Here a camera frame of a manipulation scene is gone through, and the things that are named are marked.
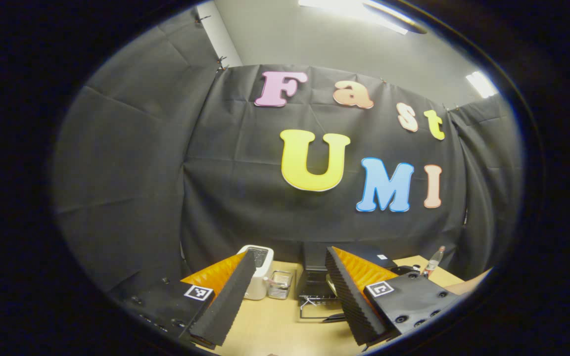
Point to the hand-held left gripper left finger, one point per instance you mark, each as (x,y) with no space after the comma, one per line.
(228,306)

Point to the small ceiling light panel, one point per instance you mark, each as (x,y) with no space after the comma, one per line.
(481,84)

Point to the clear plastic bottle red label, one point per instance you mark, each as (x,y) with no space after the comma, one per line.
(433,262)

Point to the cream square plate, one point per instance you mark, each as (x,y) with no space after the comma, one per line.
(331,286)

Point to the white toaster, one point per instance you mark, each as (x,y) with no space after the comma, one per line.
(260,277)

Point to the black backdrop cloth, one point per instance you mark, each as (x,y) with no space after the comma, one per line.
(131,173)

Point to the black electric oven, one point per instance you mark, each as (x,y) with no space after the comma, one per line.
(359,252)

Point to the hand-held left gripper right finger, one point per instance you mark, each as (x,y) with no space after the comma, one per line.
(352,301)

